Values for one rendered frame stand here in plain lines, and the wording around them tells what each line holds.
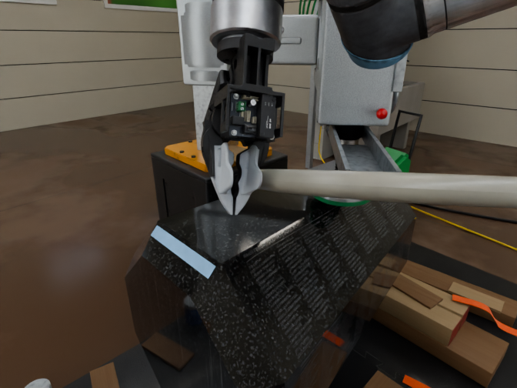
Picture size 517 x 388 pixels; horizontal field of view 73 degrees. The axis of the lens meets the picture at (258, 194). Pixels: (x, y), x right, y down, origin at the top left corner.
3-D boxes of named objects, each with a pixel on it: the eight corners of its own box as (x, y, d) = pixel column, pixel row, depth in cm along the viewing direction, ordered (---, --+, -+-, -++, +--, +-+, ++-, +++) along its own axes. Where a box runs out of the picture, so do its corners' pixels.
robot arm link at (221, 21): (204, 18, 46) (270, 33, 50) (201, 55, 46) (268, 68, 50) (222, -17, 38) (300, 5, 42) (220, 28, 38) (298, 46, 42)
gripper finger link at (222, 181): (219, 218, 40) (224, 138, 40) (207, 213, 46) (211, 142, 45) (245, 219, 41) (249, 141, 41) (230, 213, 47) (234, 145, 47)
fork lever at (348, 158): (316, 122, 142) (317, 110, 140) (364, 123, 140) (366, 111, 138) (327, 188, 79) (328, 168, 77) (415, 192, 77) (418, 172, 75)
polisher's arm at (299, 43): (170, 66, 179) (165, 12, 169) (199, 62, 209) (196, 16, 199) (313, 70, 159) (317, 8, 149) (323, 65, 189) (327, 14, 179)
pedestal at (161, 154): (157, 254, 242) (142, 152, 212) (231, 223, 283) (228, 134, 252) (212, 302, 198) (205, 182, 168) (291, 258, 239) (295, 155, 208)
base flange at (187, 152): (161, 152, 211) (161, 145, 209) (225, 138, 242) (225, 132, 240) (208, 174, 178) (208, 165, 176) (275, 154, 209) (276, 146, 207)
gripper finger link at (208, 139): (201, 175, 44) (205, 105, 43) (198, 175, 45) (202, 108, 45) (237, 178, 45) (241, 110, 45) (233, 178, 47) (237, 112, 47)
